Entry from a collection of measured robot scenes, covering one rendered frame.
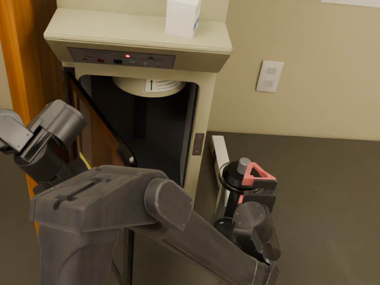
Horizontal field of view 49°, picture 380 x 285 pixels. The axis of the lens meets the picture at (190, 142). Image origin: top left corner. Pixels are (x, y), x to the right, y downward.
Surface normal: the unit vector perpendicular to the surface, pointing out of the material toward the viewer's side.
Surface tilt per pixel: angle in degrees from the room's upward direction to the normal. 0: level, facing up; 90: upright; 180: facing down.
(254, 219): 28
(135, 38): 0
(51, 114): 52
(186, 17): 90
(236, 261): 65
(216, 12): 90
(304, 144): 0
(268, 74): 90
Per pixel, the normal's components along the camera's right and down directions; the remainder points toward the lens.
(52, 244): -0.54, -0.08
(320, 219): 0.11, -0.77
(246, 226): -0.37, -0.71
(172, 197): 0.83, 0.04
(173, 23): -0.21, 0.60
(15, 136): 0.61, -0.07
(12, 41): 0.05, 0.63
